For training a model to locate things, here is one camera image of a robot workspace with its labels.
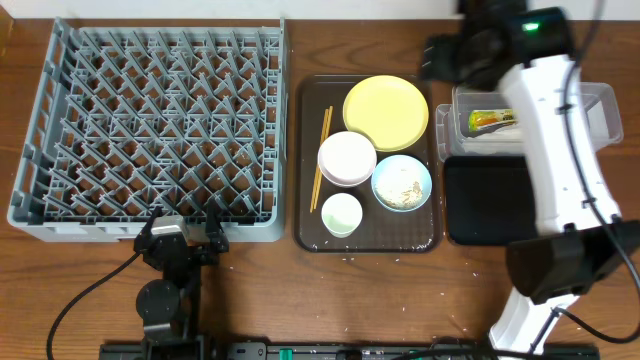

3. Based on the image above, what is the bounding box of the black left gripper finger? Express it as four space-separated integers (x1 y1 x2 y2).
205 199 223 241
145 206 162 229

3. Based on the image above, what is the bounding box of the yellow green snack wrapper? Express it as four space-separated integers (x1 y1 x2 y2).
468 109 517 132

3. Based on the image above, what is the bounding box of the white green cup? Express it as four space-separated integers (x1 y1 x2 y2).
321 193 363 238

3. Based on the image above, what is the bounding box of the white pink bowl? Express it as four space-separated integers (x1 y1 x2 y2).
317 131 377 188

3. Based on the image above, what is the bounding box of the light blue bowl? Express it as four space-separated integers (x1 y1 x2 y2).
371 155 433 213

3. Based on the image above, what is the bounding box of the white napkin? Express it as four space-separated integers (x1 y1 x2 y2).
474 125 522 142

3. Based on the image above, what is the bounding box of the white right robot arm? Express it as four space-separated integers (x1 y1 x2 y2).
420 1 639 359

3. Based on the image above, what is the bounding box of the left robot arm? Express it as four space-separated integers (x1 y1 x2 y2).
134 201 229 347

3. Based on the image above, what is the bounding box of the grey dishwasher rack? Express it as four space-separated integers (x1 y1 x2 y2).
7 19 289 242

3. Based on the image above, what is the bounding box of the clear plastic bin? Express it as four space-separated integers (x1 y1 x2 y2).
436 82 623 161

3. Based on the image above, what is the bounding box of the yellow plate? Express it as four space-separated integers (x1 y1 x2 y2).
342 75 429 152

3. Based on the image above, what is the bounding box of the wooden chopstick left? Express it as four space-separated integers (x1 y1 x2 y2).
309 107 331 213

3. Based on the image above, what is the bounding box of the wooden chopstick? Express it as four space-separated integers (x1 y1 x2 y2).
309 107 331 213
311 105 335 212

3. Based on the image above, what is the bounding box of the wooden chopstick right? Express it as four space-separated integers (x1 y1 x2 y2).
311 105 335 212

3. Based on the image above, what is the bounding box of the black tray bin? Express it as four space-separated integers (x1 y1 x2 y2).
443 156 537 246

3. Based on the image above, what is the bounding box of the dark brown serving tray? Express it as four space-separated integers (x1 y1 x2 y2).
293 75 444 253

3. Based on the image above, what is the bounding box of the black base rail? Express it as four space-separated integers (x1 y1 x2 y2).
98 339 601 360

